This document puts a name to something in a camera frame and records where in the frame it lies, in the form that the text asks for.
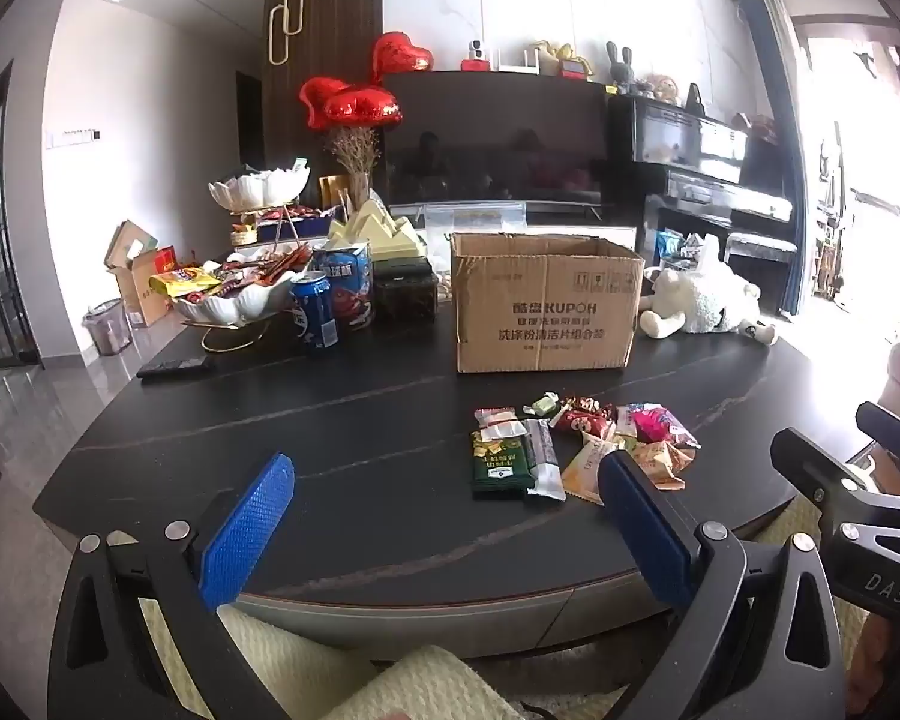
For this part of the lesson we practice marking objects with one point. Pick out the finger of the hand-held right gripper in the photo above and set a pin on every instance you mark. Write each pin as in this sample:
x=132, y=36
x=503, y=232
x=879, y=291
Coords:
x=814, y=457
x=892, y=424

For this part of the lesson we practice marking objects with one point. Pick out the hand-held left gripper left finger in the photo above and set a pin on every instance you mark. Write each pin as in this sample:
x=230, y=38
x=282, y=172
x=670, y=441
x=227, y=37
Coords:
x=247, y=532

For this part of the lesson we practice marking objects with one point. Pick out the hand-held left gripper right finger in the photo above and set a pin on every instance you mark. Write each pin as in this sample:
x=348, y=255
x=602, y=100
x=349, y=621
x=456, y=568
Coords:
x=645, y=532

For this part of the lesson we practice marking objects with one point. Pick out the yellow orange snack packet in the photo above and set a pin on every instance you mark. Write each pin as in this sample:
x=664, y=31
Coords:
x=583, y=469

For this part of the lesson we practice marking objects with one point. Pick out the pink snack packet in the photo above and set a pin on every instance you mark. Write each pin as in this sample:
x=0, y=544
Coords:
x=664, y=426

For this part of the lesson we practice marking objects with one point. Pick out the silver snack bar packet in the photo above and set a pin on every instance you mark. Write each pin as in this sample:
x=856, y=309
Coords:
x=546, y=465

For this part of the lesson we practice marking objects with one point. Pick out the green snack packet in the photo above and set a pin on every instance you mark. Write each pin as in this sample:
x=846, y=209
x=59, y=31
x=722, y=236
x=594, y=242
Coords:
x=502, y=474

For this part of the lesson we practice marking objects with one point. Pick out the green white candy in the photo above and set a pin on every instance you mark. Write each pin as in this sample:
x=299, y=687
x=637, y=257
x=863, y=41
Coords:
x=544, y=405

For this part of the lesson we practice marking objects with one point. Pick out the white red snack packet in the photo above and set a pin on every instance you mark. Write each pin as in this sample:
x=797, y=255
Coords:
x=499, y=426

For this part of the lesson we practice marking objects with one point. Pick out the brown cardboard box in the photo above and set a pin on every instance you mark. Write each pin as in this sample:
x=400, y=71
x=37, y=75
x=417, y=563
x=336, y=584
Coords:
x=540, y=315

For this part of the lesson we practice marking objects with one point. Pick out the pile of snacks in bowl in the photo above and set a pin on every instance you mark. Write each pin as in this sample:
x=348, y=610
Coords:
x=251, y=274

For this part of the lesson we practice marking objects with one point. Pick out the blue tray of snacks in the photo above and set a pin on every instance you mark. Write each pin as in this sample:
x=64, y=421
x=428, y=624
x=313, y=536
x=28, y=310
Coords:
x=307, y=223

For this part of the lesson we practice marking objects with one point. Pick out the black remote control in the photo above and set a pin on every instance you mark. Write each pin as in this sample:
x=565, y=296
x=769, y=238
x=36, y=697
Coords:
x=174, y=368

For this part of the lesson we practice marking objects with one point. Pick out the white tiered snack tray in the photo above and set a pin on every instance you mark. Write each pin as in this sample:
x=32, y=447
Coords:
x=221, y=337

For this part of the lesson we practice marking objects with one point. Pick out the white plush toy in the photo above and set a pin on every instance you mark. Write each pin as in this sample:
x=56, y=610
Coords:
x=690, y=300

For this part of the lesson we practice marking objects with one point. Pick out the piano bench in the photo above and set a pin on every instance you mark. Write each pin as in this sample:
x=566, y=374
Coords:
x=757, y=244

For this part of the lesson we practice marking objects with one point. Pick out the large white lotus bowl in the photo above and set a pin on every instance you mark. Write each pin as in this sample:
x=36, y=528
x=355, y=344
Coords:
x=232, y=309

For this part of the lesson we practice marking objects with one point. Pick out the blue drink can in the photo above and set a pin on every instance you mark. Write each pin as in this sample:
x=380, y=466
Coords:
x=315, y=315

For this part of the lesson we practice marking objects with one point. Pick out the cream textured cloth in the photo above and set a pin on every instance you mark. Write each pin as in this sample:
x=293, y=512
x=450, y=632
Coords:
x=420, y=682

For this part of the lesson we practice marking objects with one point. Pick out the grey trash bin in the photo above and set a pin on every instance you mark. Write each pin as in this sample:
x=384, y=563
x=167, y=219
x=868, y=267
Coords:
x=107, y=326

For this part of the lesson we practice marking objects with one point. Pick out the blue snack bag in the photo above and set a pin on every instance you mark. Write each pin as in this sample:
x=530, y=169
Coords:
x=667, y=244

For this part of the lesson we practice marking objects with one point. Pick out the open cardboard box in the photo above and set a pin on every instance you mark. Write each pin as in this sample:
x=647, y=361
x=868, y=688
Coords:
x=139, y=292

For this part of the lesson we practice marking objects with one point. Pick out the blue snack carton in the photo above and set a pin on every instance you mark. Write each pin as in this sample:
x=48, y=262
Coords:
x=349, y=285

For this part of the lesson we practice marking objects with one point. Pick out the red box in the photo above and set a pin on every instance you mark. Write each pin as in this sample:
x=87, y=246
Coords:
x=165, y=261

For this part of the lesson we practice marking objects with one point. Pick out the black box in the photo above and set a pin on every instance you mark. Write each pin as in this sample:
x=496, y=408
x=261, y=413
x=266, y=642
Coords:
x=405, y=292

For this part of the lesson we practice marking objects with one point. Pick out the white tv cabinet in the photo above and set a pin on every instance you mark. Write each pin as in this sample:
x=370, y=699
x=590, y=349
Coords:
x=570, y=214

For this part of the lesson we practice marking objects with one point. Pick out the gold mountain-shaped box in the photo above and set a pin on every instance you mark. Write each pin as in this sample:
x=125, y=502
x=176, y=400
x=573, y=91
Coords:
x=382, y=234

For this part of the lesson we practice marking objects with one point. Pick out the black piano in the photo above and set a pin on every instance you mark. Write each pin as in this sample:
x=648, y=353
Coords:
x=690, y=142

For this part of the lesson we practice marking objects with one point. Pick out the small white lotus bowl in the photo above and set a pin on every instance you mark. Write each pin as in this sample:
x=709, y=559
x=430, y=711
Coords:
x=259, y=187

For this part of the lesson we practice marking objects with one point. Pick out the blue curtain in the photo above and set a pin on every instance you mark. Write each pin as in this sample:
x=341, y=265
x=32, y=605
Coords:
x=772, y=90

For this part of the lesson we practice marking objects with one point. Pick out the glass vase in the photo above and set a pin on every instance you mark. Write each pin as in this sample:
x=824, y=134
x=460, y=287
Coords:
x=358, y=191

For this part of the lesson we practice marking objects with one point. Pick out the clear plastic bag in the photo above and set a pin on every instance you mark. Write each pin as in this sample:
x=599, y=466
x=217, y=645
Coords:
x=472, y=217

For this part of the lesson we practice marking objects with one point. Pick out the black metronome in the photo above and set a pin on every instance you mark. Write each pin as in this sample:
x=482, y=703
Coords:
x=694, y=101

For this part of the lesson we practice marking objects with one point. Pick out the dried flower bunch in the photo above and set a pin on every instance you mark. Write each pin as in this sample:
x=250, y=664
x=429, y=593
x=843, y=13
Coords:
x=352, y=150

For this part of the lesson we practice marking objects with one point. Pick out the small doll toy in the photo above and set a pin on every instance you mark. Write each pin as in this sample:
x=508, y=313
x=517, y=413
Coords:
x=665, y=88

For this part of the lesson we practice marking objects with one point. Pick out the black television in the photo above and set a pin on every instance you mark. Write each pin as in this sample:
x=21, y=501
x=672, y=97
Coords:
x=495, y=142

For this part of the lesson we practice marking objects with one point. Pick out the grey rabbit toy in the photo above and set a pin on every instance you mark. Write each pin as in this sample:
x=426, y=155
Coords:
x=621, y=66

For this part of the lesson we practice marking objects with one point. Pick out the red heart balloon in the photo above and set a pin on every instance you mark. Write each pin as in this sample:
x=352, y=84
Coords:
x=401, y=54
x=364, y=109
x=316, y=101

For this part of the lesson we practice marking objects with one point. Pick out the gold figurine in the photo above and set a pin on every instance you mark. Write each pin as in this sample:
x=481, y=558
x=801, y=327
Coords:
x=562, y=56

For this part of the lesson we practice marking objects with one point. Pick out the small white rack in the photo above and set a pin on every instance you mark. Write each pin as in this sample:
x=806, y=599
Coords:
x=499, y=64

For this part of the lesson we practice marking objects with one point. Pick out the wall switch panel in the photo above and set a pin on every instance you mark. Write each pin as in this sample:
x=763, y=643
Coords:
x=75, y=136

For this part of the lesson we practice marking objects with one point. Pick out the gold wall ornament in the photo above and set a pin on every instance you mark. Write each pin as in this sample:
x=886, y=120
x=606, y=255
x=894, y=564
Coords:
x=277, y=45

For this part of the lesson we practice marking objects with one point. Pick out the white red security camera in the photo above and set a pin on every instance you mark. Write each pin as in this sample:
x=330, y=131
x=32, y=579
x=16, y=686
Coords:
x=474, y=56

